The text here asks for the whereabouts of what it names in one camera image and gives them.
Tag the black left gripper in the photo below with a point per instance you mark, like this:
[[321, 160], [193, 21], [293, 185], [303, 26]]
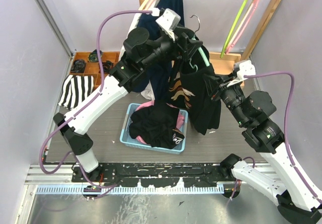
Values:
[[188, 44]]

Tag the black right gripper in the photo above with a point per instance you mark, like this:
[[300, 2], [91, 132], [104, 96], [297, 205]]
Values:
[[213, 83]]

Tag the mint green hanger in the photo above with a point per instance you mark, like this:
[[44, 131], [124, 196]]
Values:
[[200, 50]]

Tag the pink t shirt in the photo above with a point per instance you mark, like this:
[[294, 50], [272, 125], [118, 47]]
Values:
[[179, 120]]

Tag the black printed t shirt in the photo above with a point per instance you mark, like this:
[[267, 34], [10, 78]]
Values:
[[156, 128]]

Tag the lime green hanger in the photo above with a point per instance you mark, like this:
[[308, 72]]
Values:
[[236, 22]]

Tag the pink plastic hanger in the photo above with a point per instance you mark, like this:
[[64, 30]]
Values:
[[247, 20]]

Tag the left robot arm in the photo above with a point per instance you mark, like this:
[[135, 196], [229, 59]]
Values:
[[140, 54]]

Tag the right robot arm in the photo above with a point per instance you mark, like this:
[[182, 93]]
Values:
[[294, 194]]

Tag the white t shirt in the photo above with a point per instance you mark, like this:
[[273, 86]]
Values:
[[146, 88]]

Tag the dark rolled item in tray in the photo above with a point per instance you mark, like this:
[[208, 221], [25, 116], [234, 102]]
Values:
[[93, 56], [107, 66], [78, 66]]

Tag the brown wooden compartment tray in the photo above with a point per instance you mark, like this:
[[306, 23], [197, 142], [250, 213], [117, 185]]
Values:
[[92, 68]]

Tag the light blue plastic basket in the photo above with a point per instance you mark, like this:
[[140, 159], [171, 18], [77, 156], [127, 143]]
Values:
[[129, 142]]

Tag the black white striped cloth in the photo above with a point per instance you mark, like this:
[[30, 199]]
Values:
[[75, 90]]

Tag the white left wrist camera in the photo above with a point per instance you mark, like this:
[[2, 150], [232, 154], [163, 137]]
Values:
[[167, 20]]

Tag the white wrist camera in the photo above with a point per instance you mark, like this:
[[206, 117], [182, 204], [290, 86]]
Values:
[[240, 70], [167, 20]]

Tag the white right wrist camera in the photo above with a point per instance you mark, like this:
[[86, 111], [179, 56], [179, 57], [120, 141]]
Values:
[[240, 70]]

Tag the wooden clothes rack frame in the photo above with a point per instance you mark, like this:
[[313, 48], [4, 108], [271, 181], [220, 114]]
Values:
[[223, 61]]

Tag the white slotted cable duct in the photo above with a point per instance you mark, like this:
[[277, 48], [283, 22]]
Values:
[[70, 189]]

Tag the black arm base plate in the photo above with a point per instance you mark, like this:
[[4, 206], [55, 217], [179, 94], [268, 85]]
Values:
[[159, 174]]

